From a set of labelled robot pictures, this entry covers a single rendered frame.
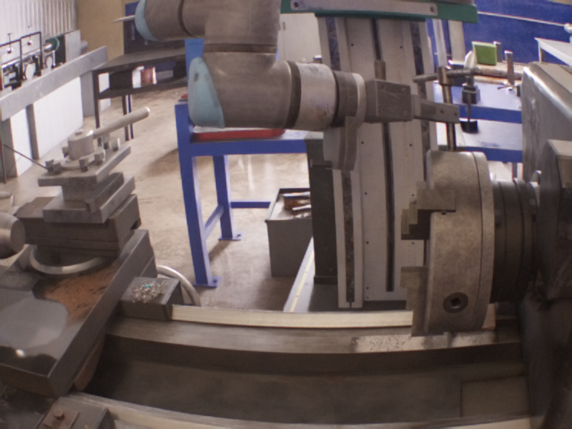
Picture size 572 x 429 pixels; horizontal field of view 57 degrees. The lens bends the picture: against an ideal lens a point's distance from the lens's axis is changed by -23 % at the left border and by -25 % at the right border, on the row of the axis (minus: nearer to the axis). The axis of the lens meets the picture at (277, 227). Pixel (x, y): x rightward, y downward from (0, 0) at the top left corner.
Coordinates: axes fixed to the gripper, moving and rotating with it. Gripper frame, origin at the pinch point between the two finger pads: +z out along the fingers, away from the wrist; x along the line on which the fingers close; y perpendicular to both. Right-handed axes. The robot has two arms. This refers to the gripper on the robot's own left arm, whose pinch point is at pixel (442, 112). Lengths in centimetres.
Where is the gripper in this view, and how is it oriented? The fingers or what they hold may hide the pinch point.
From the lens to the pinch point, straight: 87.5
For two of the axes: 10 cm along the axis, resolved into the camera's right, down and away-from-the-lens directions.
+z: 9.7, 0.0, 2.5
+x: -2.5, -1.0, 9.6
